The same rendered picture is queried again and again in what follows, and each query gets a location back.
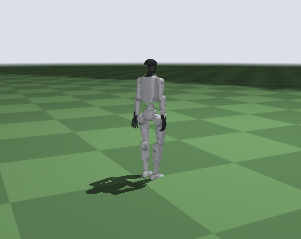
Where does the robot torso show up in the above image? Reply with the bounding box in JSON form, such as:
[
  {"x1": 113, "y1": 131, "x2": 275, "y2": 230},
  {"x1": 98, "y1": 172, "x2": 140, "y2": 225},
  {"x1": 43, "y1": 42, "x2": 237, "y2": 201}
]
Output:
[{"x1": 141, "y1": 74, "x2": 158, "y2": 121}]

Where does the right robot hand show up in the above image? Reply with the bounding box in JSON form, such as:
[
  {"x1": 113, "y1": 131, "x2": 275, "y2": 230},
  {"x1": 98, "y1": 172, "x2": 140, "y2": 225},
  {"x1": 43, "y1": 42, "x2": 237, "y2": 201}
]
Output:
[{"x1": 159, "y1": 115, "x2": 166, "y2": 131}]

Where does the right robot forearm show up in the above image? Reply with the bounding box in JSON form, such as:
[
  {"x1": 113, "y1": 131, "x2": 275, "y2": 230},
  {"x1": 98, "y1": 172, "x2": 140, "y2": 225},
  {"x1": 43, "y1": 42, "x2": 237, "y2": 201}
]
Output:
[{"x1": 159, "y1": 96, "x2": 166, "y2": 118}]

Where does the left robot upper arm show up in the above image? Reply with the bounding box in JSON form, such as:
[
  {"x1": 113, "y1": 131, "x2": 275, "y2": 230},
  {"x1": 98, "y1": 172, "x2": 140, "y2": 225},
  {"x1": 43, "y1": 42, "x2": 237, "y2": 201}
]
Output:
[{"x1": 136, "y1": 77, "x2": 142, "y2": 100}]

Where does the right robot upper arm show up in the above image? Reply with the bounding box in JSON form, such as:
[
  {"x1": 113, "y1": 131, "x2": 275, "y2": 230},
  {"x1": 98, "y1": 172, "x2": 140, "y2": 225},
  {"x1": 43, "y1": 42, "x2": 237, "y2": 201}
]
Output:
[{"x1": 155, "y1": 78, "x2": 164, "y2": 102}]

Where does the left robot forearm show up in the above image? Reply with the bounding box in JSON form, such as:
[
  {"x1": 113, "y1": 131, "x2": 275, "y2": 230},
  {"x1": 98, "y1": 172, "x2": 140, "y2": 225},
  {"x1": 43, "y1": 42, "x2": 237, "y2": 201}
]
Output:
[{"x1": 134, "y1": 98, "x2": 141, "y2": 116}]

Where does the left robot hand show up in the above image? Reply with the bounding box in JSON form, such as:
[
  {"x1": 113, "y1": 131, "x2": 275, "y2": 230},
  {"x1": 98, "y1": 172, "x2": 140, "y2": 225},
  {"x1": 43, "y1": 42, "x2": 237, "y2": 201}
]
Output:
[{"x1": 131, "y1": 111, "x2": 140, "y2": 128}]

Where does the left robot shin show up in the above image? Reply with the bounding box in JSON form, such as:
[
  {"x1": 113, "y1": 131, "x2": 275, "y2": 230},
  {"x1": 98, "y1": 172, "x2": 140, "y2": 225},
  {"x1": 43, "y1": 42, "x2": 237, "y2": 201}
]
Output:
[{"x1": 140, "y1": 142, "x2": 149, "y2": 172}]

